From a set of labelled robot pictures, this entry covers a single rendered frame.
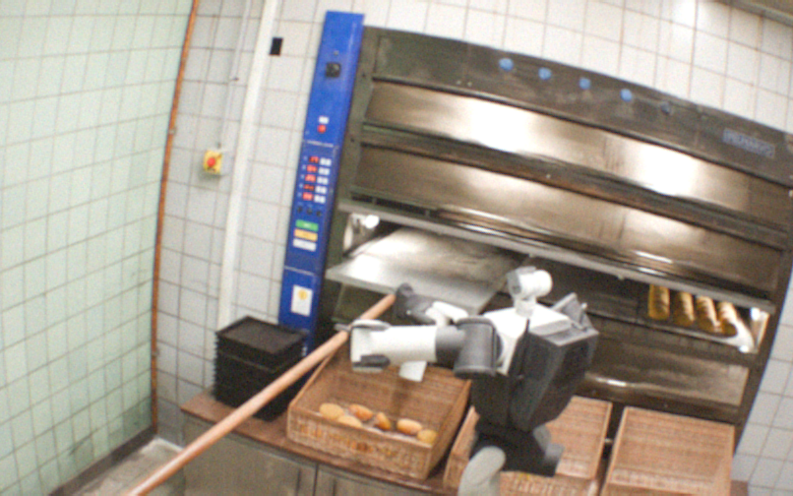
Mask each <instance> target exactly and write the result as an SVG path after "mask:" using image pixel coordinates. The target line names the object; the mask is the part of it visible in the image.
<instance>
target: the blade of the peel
mask: <svg viewBox="0 0 793 496"><path fill-rule="evenodd" d="M326 278H327V279H333V280H337V281H341V282H345V283H349V284H353V285H356V286H360V287H364V288H368V289H372V290H376V291H380V292H384V293H386V294H388V293H389V292H390V291H389V288H390V287H394V288H396V287H399V285H400V284H402V283H405V282H408V283H409V285H411V286H412V288H413V292H415V293H417V294H419V295H420V296H421V297H423V298H425V299H427V300H429V301H430V302H432V303H436V302H442V303H445V304H448V305H451V306H454V307H456V308H458V309H461V310H463V311H464V312H465V313H466V314H470V315H474V316H476V315H477V314H478V313H479V312H480V311H481V310H482V308H483V307H484V306H485V305H486V304H487V302H488V301H489V300H490V299H491V298H492V296H493V295H494V294H495V293H496V292H497V290H498V288H493V287H489V286H485V285H481V284H477V283H473V282H468V281H464V280H460V279H453V278H449V277H445V276H441V275H436V274H432V273H428V272H424V271H420V270H416V269H412V268H409V267H405V266H401V265H397V264H393V263H388V262H384V261H380V260H376V259H372V258H368V257H364V256H360V257H358V258H356V259H353V260H351V261H348V262H346V263H343V264H341V265H339V266H336V267H334V268H331V269H329V270H327V273H326Z"/></svg>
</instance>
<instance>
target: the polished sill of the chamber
mask: <svg viewBox="0 0 793 496"><path fill-rule="evenodd" d="M356 258H358V257H355V256H351V255H346V256H345V257H343V258H342V264H343V263H346V262H348V261H351V260H353V259H356ZM516 300H517V299H515V298H514V297H513V296H512V295H511V294H510V293H507V292H504V291H500V290H497V292H496V293H495V294H494V295H493V296H492V298H491V299H490V300H489V301H488V302H487V303H490V304H495V305H499V306H503V307H508V308H516V307H515V301H516ZM535 304H536V305H539V306H541V307H544V308H546V309H550V308H551V307H553V306H554V305H555V303H550V302H546V301H542V300H537V299H535ZM584 314H585V316H586V317H587V319H588V321H589V323H590V325H591V326H592V327H594V328H598V329H603V330H608V331H612V332H617V333H621V334H626V335H630V336H635V337H639V338H644V339H648V340H653V341H661V342H666V343H670V344H675V345H678V346H683V347H688V348H692V349H697V350H701V351H706V352H711V353H715V354H720V355H725V356H729V357H734V358H738V359H743V360H748V361H752V362H755V359H756V356H757V352H756V350H755V349H753V348H749V347H744V346H740V345H737V344H732V343H728V342H723V341H715V340H711V339H706V338H702V337H698V336H693V335H689V334H684V333H680V332H675V331H671V330H667V329H662V328H658V327H653V326H650V325H646V324H641V323H637V322H632V321H628V320H624V319H619V318H615V317H610V316H606V315H602V314H597V313H593V312H588V311H585V312H584Z"/></svg>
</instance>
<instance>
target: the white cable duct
mask: <svg viewBox="0 0 793 496"><path fill-rule="evenodd" d="M276 2H277V0H266V3H265V8H264V12H263V17H262V20H261V25H260V30H259V34H258V39H257V44H256V48H255V53H254V58H253V63H252V68H251V73H250V78H249V83H248V89H247V93H246V98H245V104H244V109H243V115H242V121H241V127H240V132H239V138H238V145H237V151H236V157H235V163H234V170H233V177H232V184H231V191H230V199H229V207H228V215H227V223H226V231H225V241H224V250H223V261H222V272H221V284H220V297H219V310H218V326H217V330H220V329H222V328H223V327H225V326H227V325H229V311H230V298H231V287H232V275H233V265H234V255H235V245H236V236H237V227H238V220H239V212H240V204H241V196H242V189H243V182H244V175H245V168H246V161H247V155H248V150H249V143H250V137H251V131H252V125H253V120H254V114H255V108H256V103H257V97H258V92H259V87H260V82H261V77H262V72H263V67H264V62H265V57H266V53H267V48H268V43H269V38H270V33H271V29H272V24H273V20H274V15H275V7H276Z"/></svg>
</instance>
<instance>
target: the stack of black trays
mask: <svg viewBox="0 0 793 496"><path fill-rule="evenodd" d="M214 335H215V336H217V337H216V338H215V339H217V340H218V341H216V342H214V344H216V347H215V348H214V349H213V350H215V351H216V353H215V354H214V355H216V357H215V358H214V359H213V360H214V361H215V363H214V364H213V366H215V369H213V371H215V374H213V375H212V376H213V377H214V379H212V381H213V382H214V385H213V387H215V389H213V390H212V391H213V392H215V393H214V394H212V396H213V397H214V399H215V400H216V401H218V402H221V403H225V404H227V405H229V406H232V407H234V408H237V409H238V408H240V407H241V406H242V405H244V404H245V403H247V402H248V401H249V400H251V399H252V398H254V397H255V396H256V395H258V394H259V393H260V392H262V391H263V390H264V389H266V388H267V387H268V386H270V385H271V384H272V383H274V382H275V381H276V380H278V379H279V378H280V377H282V376H283V375H284V374H286V373H287V372H288V371H290V370H291V369H292V368H294V367H295V366H296V365H298V364H299V363H300V362H302V361H303V359H304V358H306V357H307V356H304V355H302V354H303V353H305V352H306V350H304V348H305V347H306V346H308V345H306V344H304V342H305V341H307V340H306V339H305V338H307V337H308V334H306V333H302V332H299V331H296V330H293V329H290V328H287V327H284V326H281V325H278V324H275V323H272V322H269V321H266V320H263V319H260V318H257V317H254V316H251V315H248V314H247V315H245V316H243V317H242V318H240V319H238V320H236V321H234V322H233V323H231V324H229V325H227V326H225V327H223V328H222V329H220V330H218V331H216V332H214ZM302 378H303V377H300V378H299V379H297V380H296V381H295V382H293V383H292V384H291V385H290V386H288V387H287V388H286V389H284V390H283V391H282V392H281V393H279V394H278V395H277V396H275V397H274V398H273V399H272V400H270V401H269V402H268V403H266V404H265V405H263V406H262V407H261V408H260V409H258V410H257V411H256V412H254V413H253V414H252V415H254V416H257V417H259V418H262V419H265V420H266V421H271V420H272V419H274V418H275V417H277V416H278V415H279V414H281V413H282V412H283V411H285V410H286V409H288V408H289V406H290V405H291V403H292V402H293V401H294V400H295V398H296V397H297V396H298V394H299V393H300V392H299V391H300V390H301V389H303V388H302V387H299V385H300V384H302V383H303V382H301V381H300V380H301V379H302ZM295 396H296V397H295Z"/></svg>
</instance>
